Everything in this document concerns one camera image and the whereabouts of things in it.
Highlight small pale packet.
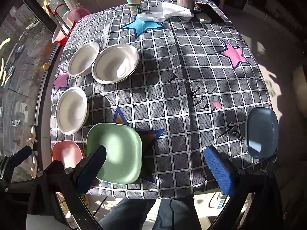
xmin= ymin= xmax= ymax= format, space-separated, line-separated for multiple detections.
xmin=197 ymin=14 xmax=213 ymax=24

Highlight pink bowl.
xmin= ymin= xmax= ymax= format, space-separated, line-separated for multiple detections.
xmin=51 ymin=140 xmax=85 ymax=170

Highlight grey checked star tablecloth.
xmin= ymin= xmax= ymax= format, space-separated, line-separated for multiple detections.
xmin=50 ymin=0 xmax=272 ymax=199

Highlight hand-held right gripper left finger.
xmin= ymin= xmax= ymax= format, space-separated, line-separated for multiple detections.
xmin=27 ymin=145 xmax=107 ymax=230

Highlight green square plate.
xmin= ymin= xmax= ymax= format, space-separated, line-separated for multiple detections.
xmin=85 ymin=123 xmax=143 ymax=185

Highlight person's legs in jeans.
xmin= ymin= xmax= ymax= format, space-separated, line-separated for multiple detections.
xmin=98 ymin=195 xmax=204 ymax=230

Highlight white window handle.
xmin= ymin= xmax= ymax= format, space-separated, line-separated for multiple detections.
xmin=28 ymin=126 xmax=37 ymax=146
xmin=30 ymin=157 xmax=37 ymax=179

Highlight pink plastic basin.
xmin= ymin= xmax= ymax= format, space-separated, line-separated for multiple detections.
xmin=52 ymin=3 xmax=92 ymax=46

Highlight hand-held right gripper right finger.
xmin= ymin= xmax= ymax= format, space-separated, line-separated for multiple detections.
xmin=204 ymin=146 xmax=285 ymax=230

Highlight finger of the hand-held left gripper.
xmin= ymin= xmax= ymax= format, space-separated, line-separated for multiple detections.
xmin=0 ymin=147 xmax=33 ymax=179

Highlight green-capped bottle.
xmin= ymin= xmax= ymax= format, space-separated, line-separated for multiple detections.
xmin=126 ymin=0 xmax=144 ymax=15

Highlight large white round plate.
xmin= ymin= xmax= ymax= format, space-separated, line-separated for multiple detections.
xmin=92 ymin=44 xmax=140 ymax=85

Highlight metal stick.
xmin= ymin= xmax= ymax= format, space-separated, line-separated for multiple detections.
xmin=45 ymin=5 xmax=71 ymax=37

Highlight small white round plate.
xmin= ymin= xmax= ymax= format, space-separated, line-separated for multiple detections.
xmin=55 ymin=86 xmax=90 ymax=136
xmin=67 ymin=42 xmax=101 ymax=77

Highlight white towel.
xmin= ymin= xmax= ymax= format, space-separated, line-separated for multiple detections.
xmin=137 ymin=2 xmax=195 ymax=22

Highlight black phone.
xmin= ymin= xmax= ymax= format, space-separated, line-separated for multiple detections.
xmin=195 ymin=3 xmax=224 ymax=22

